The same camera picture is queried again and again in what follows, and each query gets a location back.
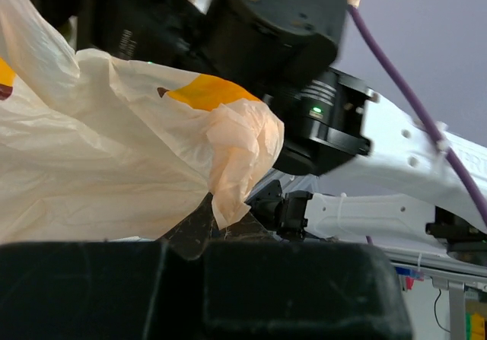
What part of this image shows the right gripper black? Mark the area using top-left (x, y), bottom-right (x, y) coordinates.
top-left (31, 0), bottom-right (348, 99)

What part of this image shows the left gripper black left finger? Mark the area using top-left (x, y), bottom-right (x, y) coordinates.
top-left (1, 197), bottom-right (213, 339)

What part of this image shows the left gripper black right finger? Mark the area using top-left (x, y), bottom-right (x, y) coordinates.
top-left (201, 213), bottom-right (412, 339)

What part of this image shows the orange plastic banana-print bag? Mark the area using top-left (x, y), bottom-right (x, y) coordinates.
top-left (1, 0), bottom-right (360, 243)

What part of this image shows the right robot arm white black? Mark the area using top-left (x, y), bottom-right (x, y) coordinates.
top-left (31, 0), bottom-right (486, 266)

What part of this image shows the aluminium rail frame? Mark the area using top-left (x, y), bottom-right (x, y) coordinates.
top-left (384, 249), bottom-right (486, 339)

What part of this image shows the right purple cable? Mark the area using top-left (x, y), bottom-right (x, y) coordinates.
top-left (348, 4), bottom-right (487, 229)

